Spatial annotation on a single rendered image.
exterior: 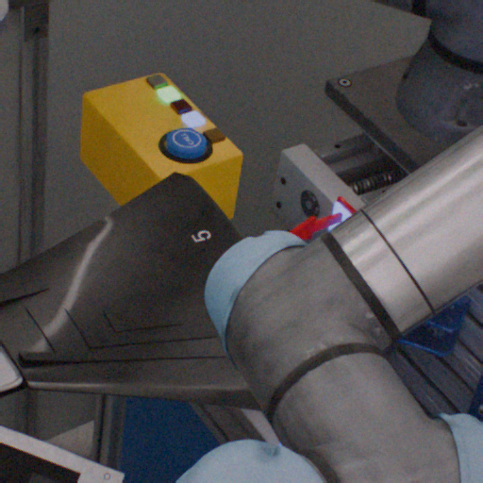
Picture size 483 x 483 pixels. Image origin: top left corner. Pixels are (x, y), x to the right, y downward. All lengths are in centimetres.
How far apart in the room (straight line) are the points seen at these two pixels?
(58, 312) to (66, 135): 93
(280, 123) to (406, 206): 139
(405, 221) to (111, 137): 64
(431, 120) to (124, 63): 57
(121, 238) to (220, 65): 96
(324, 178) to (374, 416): 76
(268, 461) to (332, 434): 8
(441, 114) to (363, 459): 80
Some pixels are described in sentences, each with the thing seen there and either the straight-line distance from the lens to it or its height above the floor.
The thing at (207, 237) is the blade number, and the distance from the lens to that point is 101.
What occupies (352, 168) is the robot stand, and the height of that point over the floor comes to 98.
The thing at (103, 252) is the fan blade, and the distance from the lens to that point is 98.
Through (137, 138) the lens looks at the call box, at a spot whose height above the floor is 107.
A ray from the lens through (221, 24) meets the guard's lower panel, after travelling 188.
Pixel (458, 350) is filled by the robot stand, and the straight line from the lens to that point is 148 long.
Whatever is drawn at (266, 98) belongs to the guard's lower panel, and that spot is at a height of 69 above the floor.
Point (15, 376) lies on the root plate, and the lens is 88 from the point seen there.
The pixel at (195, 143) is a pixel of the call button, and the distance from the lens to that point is 126.
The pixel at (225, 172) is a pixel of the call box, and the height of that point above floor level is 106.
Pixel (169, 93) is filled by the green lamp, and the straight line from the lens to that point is 134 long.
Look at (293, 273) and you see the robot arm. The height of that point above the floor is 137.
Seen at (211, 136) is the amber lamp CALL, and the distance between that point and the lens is 128.
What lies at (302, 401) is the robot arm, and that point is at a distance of 67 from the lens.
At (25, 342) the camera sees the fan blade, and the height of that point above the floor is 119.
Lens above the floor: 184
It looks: 41 degrees down
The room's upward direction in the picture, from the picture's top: 10 degrees clockwise
